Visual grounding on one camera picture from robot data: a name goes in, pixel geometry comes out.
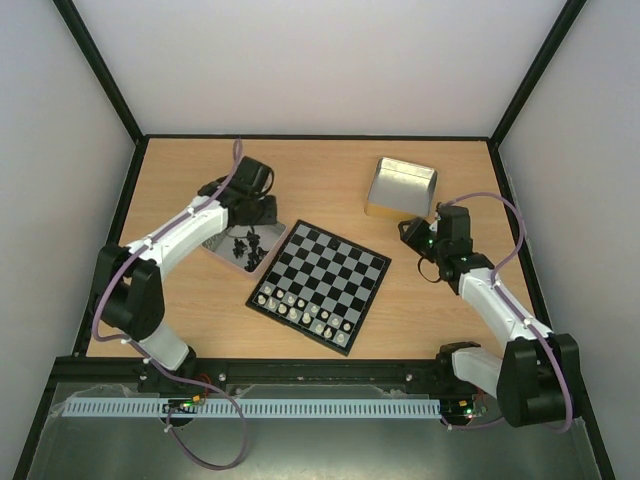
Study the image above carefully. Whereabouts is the black silver chess board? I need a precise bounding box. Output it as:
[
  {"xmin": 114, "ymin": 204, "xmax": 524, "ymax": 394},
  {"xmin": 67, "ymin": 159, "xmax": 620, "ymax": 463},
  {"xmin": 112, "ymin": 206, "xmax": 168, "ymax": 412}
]
[{"xmin": 246, "ymin": 220, "xmax": 391, "ymax": 356}]

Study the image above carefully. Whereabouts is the empty gold silver tin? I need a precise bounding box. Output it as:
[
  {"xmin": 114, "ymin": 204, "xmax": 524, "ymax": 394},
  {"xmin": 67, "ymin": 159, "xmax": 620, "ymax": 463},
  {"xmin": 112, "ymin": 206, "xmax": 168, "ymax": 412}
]
[{"xmin": 364, "ymin": 157, "xmax": 438, "ymax": 221}]

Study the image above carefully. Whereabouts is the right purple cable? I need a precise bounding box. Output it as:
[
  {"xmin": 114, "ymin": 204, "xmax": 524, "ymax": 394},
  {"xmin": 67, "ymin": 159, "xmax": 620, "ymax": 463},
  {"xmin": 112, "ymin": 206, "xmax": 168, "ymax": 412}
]
[{"xmin": 439, "ymin": 191, "xmax": 574, "ymax": 433}]

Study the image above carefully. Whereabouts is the silver tin with pieces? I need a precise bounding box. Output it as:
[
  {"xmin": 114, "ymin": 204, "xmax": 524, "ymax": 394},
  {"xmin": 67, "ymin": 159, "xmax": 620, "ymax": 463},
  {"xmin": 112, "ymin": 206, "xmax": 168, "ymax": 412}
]
[{"xmin": 201, "ymin": 222, "xmax": 287, "ymax": 277}]

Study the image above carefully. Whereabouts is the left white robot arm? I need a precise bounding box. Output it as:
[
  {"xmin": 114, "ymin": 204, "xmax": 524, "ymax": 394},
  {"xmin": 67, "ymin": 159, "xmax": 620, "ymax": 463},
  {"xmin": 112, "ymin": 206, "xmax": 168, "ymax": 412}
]
[{"xmin": 91, "ymin": 156, "xmax": 277, "ymax": 374}]

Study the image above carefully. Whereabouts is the pile of black chess pieces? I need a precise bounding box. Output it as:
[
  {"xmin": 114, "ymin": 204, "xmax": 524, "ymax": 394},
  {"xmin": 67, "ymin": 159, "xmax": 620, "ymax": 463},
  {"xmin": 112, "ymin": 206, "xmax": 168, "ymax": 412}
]
[{"xmin": 232, "ymin": 226, "xmax": 267, "ymax": 273}]

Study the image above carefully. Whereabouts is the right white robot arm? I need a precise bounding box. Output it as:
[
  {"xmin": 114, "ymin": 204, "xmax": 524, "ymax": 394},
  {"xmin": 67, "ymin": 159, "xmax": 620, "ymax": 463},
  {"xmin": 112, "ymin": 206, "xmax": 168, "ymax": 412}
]
[{"xmin": 398, "ymin": 202, "xmax": 582, "ymax": 433}]

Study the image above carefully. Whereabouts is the light blue cable duct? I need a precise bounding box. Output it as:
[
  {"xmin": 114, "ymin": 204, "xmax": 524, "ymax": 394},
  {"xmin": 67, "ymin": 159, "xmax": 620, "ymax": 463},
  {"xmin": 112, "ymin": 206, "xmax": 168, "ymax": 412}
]
[{"xmin": 61, "ymin": 398, "xmax": 441, "ymax": 419}]

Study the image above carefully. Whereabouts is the black frame rail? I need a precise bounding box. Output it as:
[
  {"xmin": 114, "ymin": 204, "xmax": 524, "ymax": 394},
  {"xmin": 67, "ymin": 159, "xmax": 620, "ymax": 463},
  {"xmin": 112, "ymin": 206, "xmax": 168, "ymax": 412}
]
[{"xmin": 47, "ymin": 356, "xmax": 478, "ymax": 398}]

